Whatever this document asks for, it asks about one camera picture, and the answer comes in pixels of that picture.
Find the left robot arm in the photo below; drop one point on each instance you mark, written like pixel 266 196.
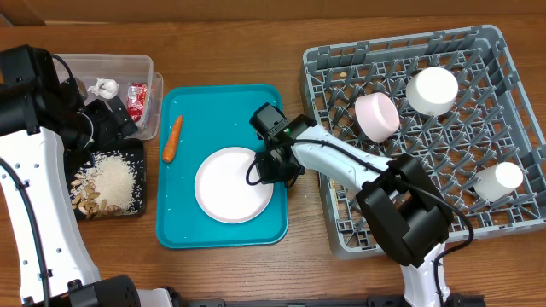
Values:
pixel 44 124

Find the pink plate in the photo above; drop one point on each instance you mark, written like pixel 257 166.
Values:
pixel 227 186

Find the white tissue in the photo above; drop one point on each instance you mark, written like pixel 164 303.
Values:
pixel 105 88

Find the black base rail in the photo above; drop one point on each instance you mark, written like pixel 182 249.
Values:
pixel 374 301

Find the peanut pile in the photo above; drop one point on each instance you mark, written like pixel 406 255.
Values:
pixel 86 199

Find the clear plastic bin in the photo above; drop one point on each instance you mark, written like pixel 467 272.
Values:
pixel 124 69

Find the orange carrot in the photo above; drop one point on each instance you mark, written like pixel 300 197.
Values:
pixel 170 148

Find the grey dishwasher rack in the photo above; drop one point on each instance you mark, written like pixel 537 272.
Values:
pixel 491 121

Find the white rice pile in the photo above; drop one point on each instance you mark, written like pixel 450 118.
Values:
pixel 114 178

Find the white bowl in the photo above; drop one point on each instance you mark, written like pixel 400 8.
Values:
pixel 432 91

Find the teal serving tray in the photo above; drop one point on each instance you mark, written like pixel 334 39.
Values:
pixel 214 117

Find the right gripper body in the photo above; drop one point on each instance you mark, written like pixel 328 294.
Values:
pixel 275 169

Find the black plastic tray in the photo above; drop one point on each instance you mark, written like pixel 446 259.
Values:
pixel 136 149

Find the white cup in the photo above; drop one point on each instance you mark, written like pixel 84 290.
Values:
pixel 497 181

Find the pink bowl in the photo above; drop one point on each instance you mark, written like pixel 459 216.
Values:
pixel 377 116

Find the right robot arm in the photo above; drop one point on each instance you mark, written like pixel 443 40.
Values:
pixel 408 217

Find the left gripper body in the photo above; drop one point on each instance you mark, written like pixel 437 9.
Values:
pixel 105 128

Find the red foil wrapper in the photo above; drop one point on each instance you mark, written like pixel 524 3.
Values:
pixel 136 97

